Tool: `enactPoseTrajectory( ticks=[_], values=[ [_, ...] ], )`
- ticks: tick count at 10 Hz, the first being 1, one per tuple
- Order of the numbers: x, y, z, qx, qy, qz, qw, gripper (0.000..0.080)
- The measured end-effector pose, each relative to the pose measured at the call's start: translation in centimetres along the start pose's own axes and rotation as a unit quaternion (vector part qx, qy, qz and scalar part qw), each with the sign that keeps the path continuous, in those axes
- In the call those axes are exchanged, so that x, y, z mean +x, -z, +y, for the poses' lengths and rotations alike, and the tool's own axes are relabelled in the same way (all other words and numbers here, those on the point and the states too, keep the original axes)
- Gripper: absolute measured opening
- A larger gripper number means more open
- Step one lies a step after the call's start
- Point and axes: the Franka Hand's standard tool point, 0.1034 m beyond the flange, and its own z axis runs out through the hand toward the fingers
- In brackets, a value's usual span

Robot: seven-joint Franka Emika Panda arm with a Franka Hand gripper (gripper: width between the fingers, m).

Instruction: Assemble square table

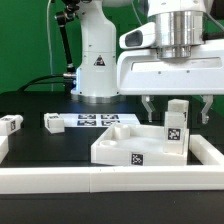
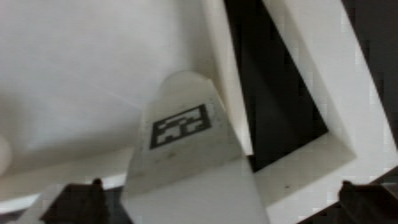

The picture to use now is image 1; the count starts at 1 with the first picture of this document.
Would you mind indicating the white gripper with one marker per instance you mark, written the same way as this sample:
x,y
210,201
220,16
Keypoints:
x,y
140,72

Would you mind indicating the white square table top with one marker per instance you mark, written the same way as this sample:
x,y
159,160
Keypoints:
x,y
136,145

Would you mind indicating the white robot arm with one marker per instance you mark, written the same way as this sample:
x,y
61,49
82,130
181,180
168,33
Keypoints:
x,y
169,55

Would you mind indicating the fiducial marker sheet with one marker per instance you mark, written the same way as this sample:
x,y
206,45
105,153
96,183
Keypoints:
x,y
97,120

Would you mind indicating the white right fence wall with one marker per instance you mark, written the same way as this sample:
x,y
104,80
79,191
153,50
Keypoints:
x,y
204,151

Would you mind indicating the white fence wall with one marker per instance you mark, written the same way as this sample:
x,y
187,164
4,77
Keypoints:
x,y
204,151
3,147
109,179

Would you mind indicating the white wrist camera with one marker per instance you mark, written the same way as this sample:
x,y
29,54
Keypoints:
x,y
141,37

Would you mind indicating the white front fence wall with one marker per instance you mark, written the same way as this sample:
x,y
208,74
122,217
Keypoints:
x,y
109,179

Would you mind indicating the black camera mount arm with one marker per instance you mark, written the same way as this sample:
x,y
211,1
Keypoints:
x,y
62,18

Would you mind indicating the white left fence wall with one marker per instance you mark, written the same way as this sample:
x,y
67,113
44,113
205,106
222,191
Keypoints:
x,y
3,147

